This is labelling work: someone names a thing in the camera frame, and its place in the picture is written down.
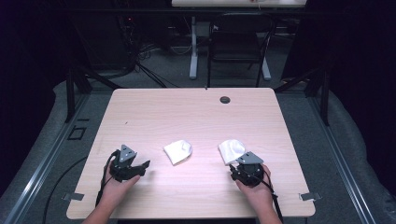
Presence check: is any aluminium floor rail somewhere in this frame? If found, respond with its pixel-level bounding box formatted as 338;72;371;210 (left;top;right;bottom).
2;92;92;224
307;92;378;224

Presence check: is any white desk with legs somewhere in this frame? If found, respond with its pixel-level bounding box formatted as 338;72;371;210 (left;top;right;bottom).
171;0;308;82

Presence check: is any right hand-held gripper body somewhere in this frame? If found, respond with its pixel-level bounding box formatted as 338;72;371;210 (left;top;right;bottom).
232;151;265;188

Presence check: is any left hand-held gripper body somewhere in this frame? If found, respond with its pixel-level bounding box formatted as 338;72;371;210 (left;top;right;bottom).
109;144;148;183

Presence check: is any black metal frame stand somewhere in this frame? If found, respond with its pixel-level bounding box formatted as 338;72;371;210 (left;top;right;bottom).
64;64;123;124
274;65;331;127

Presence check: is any left hand-held gripper black cable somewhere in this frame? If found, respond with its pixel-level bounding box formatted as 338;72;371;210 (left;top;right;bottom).
94;149;121;208

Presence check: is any black folding chair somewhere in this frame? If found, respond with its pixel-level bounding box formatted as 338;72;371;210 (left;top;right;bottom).
206;12;277;89

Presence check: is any white cloth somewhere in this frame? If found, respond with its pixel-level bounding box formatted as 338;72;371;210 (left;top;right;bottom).
163;139;193;166
218;138;248;166

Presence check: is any right hand-held gripper black cable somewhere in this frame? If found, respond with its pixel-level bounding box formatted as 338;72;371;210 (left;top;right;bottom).
229;164;285;224

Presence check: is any person's left hand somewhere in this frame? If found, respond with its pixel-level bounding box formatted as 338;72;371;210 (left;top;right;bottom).
100;167;142;206

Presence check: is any black floor cable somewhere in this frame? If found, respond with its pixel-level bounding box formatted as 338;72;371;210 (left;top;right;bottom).
42;155;89;224

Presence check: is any person's right hand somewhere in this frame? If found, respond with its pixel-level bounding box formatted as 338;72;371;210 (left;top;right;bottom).
234;163;276;213

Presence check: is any grey metal table bracket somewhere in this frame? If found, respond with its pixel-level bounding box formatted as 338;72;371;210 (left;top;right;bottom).
61;192;85;202
299;191;323;202

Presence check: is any hand-held gripper black cable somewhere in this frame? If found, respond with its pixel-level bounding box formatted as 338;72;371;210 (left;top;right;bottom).
229;164;285;224
94;149;121;208

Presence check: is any bundle of black cables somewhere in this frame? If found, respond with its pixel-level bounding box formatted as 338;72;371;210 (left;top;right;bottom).
116;13;181;90

